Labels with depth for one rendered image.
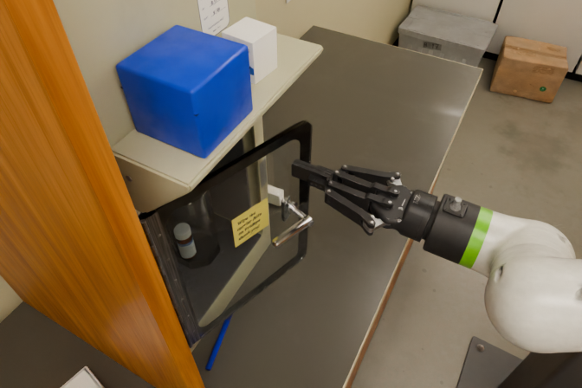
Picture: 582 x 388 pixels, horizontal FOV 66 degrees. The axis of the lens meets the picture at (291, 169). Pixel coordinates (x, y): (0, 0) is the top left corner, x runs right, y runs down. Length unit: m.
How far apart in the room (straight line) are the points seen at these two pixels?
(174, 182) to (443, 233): 0.38
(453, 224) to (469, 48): 2.66
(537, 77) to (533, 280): 2.90
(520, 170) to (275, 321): 2.16
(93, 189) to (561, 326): 0.48
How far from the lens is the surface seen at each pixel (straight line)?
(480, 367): 2.10
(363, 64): 1.72
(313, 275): 1.06
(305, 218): 0.81
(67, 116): 0.36
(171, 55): 0.49
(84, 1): 0.47
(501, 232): 0.68
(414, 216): 0.68
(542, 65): 3.37
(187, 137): 0.48
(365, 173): 0.74
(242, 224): 0.76
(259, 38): 0.57
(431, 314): 2.15
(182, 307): 0.82
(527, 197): 2.77
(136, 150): 0.52
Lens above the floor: 1.85
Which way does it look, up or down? 45 degrees down
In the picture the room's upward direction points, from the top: straight up
